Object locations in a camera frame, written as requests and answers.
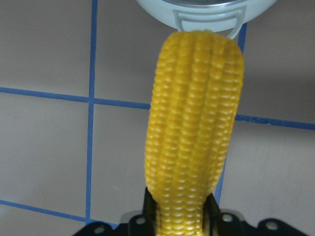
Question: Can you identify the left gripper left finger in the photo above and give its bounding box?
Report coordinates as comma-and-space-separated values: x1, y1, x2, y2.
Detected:
142, 187, 157, 236

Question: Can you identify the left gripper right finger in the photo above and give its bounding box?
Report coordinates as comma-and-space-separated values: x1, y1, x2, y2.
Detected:
202, 193, 221, 236

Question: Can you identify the yellow corn cob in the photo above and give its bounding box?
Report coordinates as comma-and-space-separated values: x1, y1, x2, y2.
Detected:
145, 30, 244, 236

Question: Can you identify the glass pot lid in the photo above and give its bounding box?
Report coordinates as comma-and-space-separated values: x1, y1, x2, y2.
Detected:
166, 0, 241, 7

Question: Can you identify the pale green cooking pot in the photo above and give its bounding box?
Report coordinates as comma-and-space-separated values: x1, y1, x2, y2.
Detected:
137, 0, 275, 39

